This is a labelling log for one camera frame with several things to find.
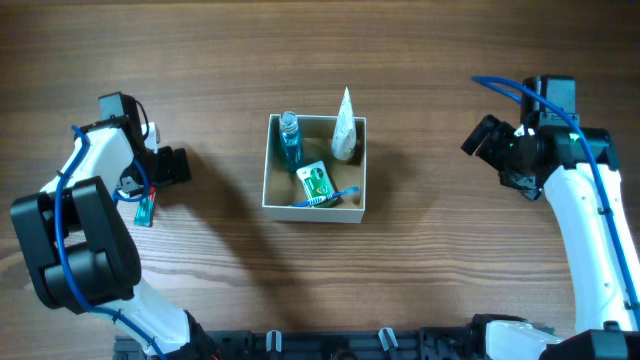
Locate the red white toothpaste tube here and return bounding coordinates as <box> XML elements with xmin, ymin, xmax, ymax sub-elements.
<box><xmin>134</xmin><ymin>187</ymin><xmax>156</xmax><ymax>227</ymax></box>

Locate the blue mouthwash bottle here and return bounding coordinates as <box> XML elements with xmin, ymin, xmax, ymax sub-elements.
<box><xmin>279</xmin><ymin>111</ymin><xmax>304</xmax><ymax>173</ymax></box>

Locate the green white small box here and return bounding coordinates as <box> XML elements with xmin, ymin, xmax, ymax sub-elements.
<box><xmin>296</xmin><ymin>161</ymin><xmax>337</xmax><ymax>208</ymax></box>

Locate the blue white toothbrush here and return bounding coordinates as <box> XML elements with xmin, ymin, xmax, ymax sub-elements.
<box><xmin>292</xmin><ymin>186</ymin><xmax>360</xmax><ymax>208</ymax></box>

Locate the white lotion tube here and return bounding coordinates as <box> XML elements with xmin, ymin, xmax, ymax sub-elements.
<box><xmin>331</xmin><ymin>88</ymin><xmax>357</xmax><ymax>161</ymax></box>

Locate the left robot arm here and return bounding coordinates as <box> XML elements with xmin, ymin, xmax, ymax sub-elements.
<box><xmin>10</xmin><ymin>92</ymin><xmax>221</xmax><ymax>359</ymax></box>

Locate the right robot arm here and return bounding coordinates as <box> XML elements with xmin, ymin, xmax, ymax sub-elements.
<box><xmin>461</xmin><ymin>75</ymin><xmax>639</xmax><ymax>359</ymax></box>

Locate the white square cardboard box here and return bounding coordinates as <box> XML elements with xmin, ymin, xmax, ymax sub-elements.
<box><xmin>262</xmin><ymin>114</ymin><xmax>367</xmax><ymax>223</ymax></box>

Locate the right blue cable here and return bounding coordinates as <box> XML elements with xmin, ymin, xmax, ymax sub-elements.
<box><xmin>470</xmin><ymin>75</ymin><xmax>640</xmax><ymax>316</ymax></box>

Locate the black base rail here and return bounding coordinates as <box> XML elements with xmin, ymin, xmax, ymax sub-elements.
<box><xmin>113</xmin><ymin>327</ymin><xmax>474</xmax><ymax>360</ymax></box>

